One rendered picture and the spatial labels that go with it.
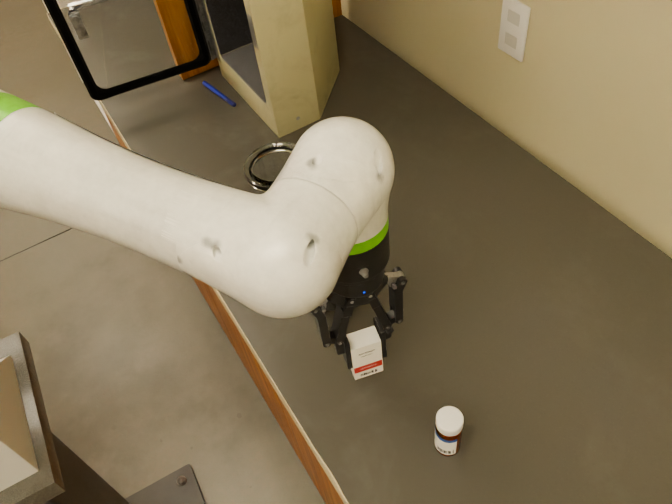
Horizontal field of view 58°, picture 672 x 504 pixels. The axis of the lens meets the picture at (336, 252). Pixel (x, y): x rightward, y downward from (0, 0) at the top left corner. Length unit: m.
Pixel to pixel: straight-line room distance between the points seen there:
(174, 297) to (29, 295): 0.60
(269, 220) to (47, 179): 0.23
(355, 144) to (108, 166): 0.24
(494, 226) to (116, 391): 1.50
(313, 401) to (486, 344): 0.30
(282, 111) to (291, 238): 0.88
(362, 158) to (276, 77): 0.76
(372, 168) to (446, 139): 0.78
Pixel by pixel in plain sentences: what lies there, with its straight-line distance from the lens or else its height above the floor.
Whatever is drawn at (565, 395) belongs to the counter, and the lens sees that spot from 1.01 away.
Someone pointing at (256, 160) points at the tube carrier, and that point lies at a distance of 1.04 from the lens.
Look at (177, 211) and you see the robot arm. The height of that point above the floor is 1.44.
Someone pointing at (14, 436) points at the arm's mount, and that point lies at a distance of 1.06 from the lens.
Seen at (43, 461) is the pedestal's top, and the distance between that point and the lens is 1.09.
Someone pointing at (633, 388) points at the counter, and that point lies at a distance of 1.04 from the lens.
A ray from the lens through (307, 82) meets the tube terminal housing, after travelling 1.39.
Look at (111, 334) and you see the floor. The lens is 2.41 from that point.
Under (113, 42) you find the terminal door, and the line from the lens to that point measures 1.56.
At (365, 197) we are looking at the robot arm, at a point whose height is 1.40.
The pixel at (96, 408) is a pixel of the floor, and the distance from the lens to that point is 2.27.
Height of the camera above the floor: 1.82
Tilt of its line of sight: 50 degrees down
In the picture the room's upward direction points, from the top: 9 degrees counter-clockwise
